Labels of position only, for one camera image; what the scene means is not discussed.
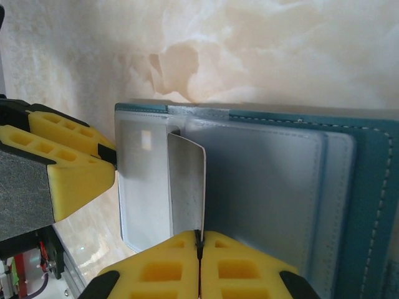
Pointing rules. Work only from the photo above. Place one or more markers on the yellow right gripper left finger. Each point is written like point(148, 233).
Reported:
point(156, 271)

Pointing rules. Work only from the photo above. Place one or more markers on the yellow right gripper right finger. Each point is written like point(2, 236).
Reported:
point(249, 271)

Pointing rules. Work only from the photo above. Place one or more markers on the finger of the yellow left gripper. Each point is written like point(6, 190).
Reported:
point(78, 187)
point(62, 124)

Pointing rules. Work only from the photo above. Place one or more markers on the grey vip credit card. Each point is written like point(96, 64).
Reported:
point(143, 155)

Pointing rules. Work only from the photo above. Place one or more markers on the pale credit card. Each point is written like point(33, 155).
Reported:
point(187, 187)

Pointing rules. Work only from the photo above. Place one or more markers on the teal leather card holder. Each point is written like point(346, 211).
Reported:
point(358, 187)

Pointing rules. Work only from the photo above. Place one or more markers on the long aluminium mounting rail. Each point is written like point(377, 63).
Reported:
point(73, 274)

